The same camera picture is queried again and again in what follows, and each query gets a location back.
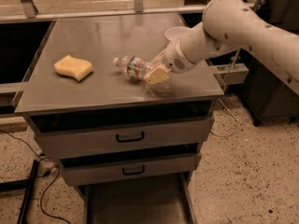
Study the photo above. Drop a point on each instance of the middle grey drawer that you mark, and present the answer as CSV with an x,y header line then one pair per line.
x,y
130,164

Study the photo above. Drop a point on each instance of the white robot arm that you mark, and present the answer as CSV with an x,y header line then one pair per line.
x,y
228,25

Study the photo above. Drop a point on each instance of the metal rail frame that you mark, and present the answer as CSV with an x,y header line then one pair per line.
x,y
109,6

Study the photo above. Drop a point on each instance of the dark cabinet on right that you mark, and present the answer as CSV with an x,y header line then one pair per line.
x,y
265,95

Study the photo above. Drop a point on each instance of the clear plastic water bottle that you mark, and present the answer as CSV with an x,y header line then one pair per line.
x,y
133,66

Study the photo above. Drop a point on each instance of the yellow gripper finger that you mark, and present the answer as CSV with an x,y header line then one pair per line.
x,y
158,58
157,75

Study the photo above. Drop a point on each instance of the top grey drawer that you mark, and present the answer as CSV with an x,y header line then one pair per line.
x,y
86,133

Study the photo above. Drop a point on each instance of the bottom grey drawer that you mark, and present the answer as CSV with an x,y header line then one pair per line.
x,y
160,199

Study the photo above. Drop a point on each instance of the grey drawer cabinet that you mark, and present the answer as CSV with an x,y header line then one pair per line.
x,y
99,40

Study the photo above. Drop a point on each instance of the grey drawer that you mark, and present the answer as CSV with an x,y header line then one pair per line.
x,y
160,199
86,133
130,164

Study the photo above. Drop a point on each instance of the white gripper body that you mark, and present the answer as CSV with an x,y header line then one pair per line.
x,y
172,59

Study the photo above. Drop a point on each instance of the white bowl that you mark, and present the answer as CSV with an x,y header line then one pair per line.
x,y
175,32

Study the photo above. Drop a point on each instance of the yellow sponge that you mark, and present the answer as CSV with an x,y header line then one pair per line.
x,y
73,67

